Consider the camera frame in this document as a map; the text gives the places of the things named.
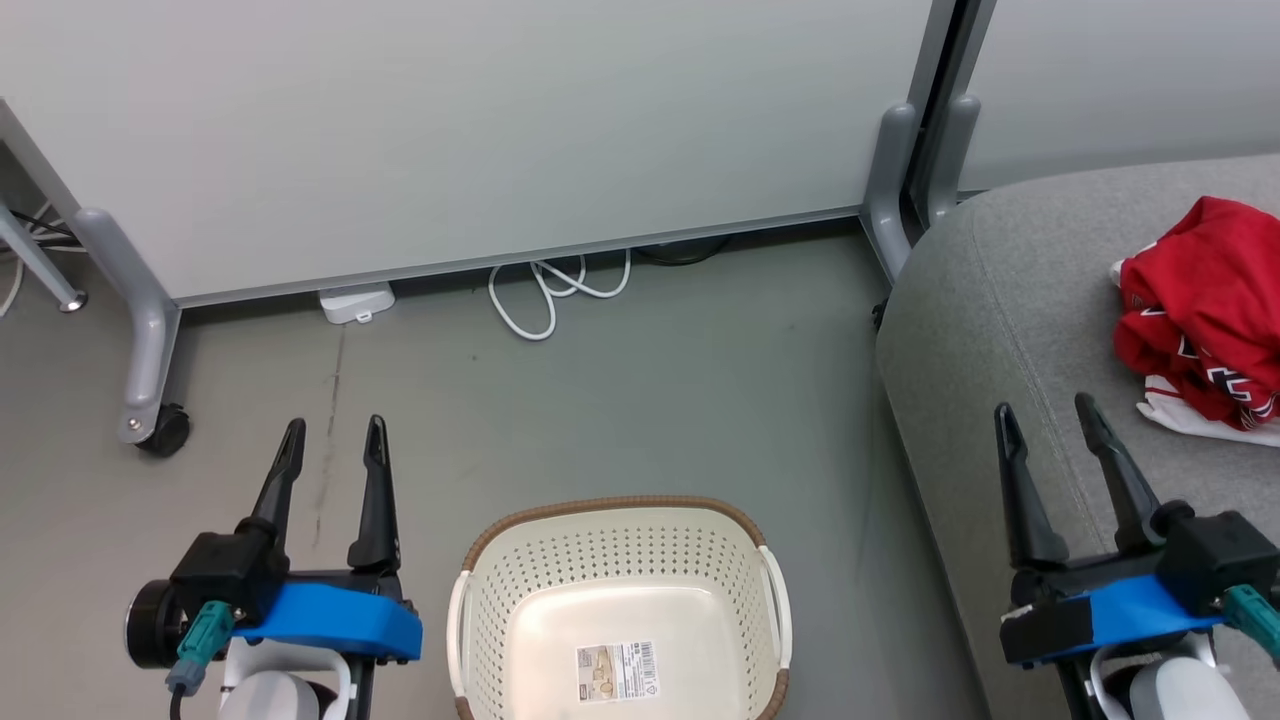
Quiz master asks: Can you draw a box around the black white cable bundle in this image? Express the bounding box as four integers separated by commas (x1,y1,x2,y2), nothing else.
0,198,79,319

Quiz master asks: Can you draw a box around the teal left camera cable plug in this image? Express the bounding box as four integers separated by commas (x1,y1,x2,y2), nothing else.
164,600,238,698

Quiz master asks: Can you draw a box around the wide white partition panel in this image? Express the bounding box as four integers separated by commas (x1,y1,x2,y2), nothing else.
0,0,936,309

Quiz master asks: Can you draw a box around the grey curved partition leg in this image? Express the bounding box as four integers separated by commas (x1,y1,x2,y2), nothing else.
925,94,983,227
860,102,921,283

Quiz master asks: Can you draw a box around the teal camera cable plug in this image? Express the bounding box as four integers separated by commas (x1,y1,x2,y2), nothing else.
1222,584,1280,663
164,600,238,698

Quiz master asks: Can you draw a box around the red basketball jersey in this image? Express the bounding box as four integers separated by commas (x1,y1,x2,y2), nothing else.
1109,195,1280,448

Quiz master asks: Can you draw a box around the cream perforated laundry basket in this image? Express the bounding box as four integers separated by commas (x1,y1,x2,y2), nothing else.
446,495,794,720

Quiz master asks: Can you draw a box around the white power adapter box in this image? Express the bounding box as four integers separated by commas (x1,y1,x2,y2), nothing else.
317,281,397,327

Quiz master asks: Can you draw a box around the thin grey metal table leg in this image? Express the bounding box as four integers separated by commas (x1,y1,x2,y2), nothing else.
0,204,89,314

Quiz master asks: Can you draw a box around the white looped floor cable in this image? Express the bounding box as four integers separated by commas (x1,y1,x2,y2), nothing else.
487,248,634,343

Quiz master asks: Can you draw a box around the grey fabric sofa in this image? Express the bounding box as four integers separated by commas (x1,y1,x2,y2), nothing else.
876,154,1280,720

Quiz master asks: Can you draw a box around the narrow white partition panel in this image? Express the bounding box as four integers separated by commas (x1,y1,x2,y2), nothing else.
960,0,1280,193

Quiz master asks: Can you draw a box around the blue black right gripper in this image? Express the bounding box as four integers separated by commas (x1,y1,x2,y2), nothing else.
992,392,1229,670

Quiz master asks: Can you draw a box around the printed barcode basket sticker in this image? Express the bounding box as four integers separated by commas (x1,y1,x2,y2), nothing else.
574,639,662,705

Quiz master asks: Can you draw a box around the teal right camera cable plug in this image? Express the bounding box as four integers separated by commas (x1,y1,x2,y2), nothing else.
1222,584,1280,663

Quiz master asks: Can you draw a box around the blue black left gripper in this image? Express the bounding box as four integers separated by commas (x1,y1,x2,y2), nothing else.
230,414,424,663

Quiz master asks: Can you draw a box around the grey partition leg with caster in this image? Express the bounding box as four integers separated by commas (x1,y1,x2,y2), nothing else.
72,206,183,447

